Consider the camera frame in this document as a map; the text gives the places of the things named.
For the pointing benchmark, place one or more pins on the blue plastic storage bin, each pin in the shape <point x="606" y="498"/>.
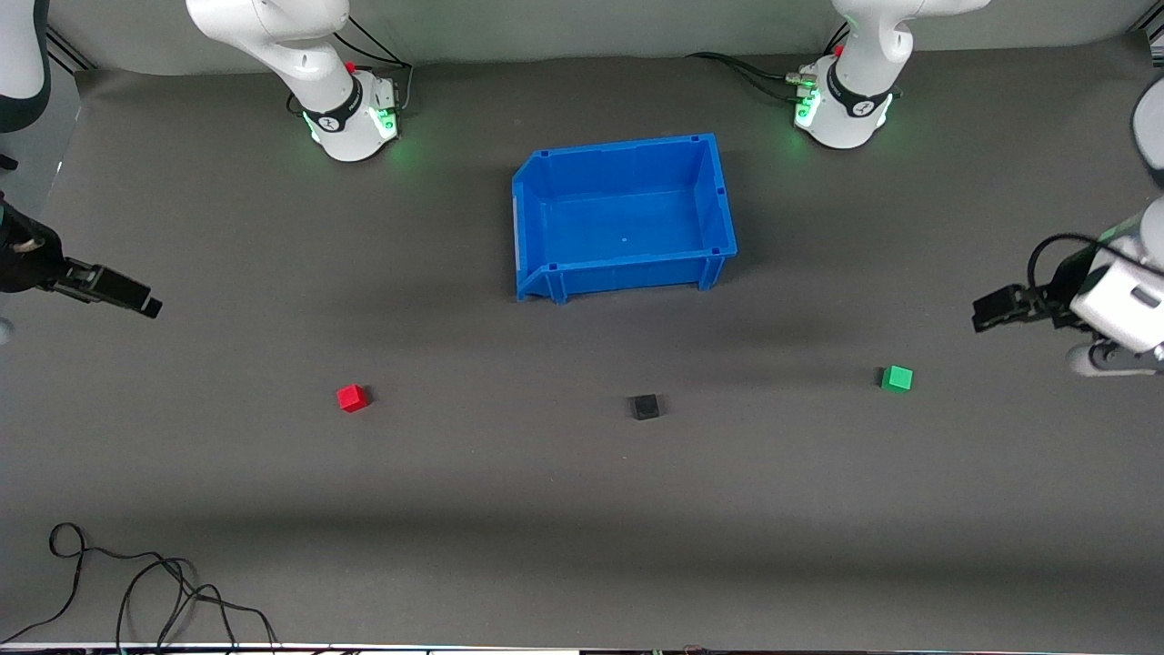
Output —
<point x="627" y="218"/>

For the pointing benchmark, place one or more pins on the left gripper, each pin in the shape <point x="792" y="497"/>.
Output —
<point x="1058" y="293"/>

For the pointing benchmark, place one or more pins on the small green cube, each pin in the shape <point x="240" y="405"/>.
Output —
<point x="897" y="377"/>

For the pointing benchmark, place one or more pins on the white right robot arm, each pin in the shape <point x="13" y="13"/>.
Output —
<point x="320" y="64"/>

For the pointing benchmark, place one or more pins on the dark grey table mat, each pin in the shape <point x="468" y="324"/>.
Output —
<point x="582" y="473"/>

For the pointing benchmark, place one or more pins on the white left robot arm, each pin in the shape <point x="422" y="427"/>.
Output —
<point x="855" y="91"/>

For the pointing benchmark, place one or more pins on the small red cube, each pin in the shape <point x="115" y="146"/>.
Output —
<point x="352" y="398"/>

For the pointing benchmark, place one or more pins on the black aluminium frame rail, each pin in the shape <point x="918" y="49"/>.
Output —
<point x="68" y="50"/>

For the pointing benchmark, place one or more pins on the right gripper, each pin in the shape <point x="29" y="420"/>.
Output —
<point x="25" y="264"/>

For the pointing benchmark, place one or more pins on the small black cube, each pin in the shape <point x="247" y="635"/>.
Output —
<point x="645" y="407"/>

